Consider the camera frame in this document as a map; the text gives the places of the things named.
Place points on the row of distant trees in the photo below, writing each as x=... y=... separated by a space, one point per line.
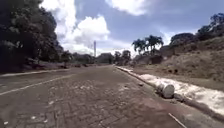
x=105 y=58

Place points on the tall utility pole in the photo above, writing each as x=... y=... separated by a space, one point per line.
x=95 y=50

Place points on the small palm tree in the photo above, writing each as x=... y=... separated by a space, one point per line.
x=138 y=44

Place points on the brown brick paved road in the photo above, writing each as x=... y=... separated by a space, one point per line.
x=100 y=96

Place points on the large palm tree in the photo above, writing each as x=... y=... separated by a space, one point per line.
x=154 y=41

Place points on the white cylinder object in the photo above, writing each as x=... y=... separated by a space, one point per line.
x=166 y=90

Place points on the trees atop bank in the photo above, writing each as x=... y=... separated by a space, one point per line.
x=183 y=37

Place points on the pale concrete kerb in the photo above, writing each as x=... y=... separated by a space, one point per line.
x=33 y=72

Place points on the rocky earth bank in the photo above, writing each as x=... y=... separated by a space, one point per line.
x=193 y=63

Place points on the raised sidewalk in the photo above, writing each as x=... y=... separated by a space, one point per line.
x=200 y=92

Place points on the group of dark trees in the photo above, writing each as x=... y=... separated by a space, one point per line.
x=23 y=33

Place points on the dark stone kerb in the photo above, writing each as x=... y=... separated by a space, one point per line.
x=200 y=106

